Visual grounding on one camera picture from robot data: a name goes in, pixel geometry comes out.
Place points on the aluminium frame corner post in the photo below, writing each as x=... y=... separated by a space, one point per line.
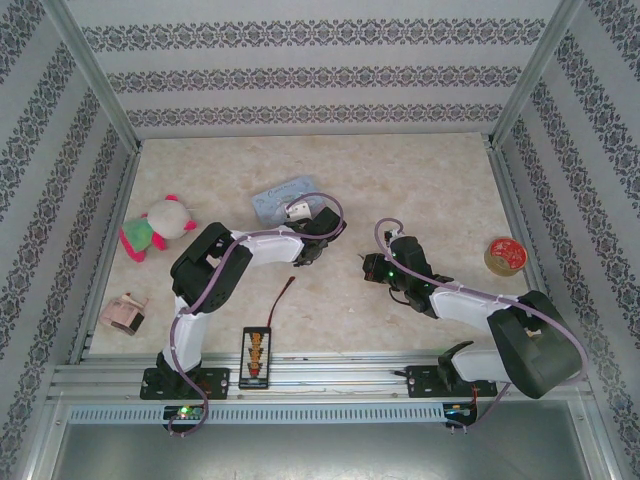
x=90 y=70
x=537 y=72

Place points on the red gold tape roll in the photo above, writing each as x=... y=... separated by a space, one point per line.
x=506 y=254

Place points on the aluminium frame side rail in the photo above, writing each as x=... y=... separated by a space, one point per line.
x=107 y=250
x=517 y=215

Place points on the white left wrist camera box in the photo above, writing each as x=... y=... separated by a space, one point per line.
x=299 y=209

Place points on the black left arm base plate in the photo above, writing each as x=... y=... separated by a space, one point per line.
x=215 y=382

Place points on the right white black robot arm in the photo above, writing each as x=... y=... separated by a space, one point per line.
x=465 y=305

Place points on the black charger board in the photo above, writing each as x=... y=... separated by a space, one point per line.
x=255 y=357

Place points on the aluminium frame front rail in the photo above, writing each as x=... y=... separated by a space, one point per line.
x=325 y=370

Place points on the pink green plush toy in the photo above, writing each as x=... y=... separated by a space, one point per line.
x=167 y=217

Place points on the small green-lit circuit board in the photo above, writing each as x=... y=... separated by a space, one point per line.
x=184 y=412

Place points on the small pink house box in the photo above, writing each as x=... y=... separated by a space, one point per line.
x=122 y=314

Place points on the light blue pouch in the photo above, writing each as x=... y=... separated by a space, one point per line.
x=272 y=197

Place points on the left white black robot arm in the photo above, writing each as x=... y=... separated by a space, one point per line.
x=270 y=247

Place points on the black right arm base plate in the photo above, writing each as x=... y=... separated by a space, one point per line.
x=422 y=382

